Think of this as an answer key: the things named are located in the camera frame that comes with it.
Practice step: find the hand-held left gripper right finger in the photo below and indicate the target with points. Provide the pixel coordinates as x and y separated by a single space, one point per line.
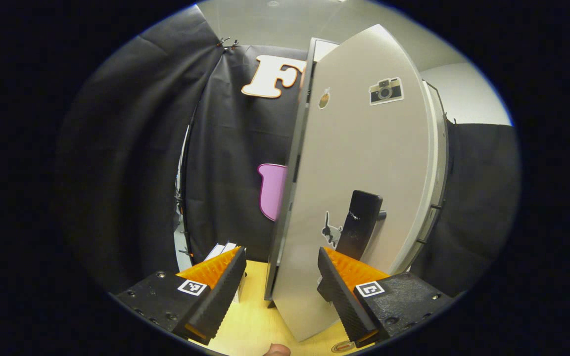
344 301

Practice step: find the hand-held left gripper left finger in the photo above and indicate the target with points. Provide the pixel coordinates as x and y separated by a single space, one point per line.
218 301

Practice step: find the white cabinet door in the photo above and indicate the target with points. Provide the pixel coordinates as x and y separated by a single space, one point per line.
364 148

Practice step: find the white and grey cabinet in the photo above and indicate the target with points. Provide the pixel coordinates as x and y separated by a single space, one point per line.
290 173

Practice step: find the stack of books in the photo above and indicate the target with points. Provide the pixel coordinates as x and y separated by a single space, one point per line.
220 249

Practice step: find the black backdrop cloth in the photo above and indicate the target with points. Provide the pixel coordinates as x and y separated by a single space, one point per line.
131 148

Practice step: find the white backdrop frame pole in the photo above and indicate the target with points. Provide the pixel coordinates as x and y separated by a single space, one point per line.
181 198

